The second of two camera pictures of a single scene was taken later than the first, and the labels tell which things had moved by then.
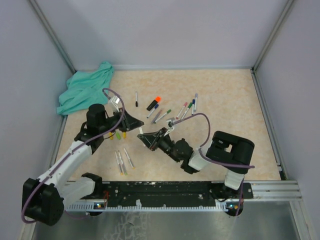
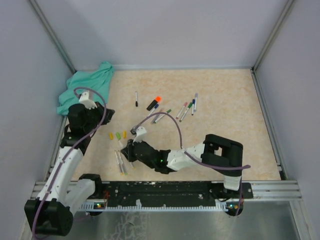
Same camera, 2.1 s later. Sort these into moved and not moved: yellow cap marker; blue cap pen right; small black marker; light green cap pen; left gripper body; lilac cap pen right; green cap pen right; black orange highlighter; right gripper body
Moved: right gripper body; left gripper body
Not moved: black orange highlighter; lilac cap pen right; green cap pen right; blue cap pen right; light green cap pen; yellow cap marker; small black marker
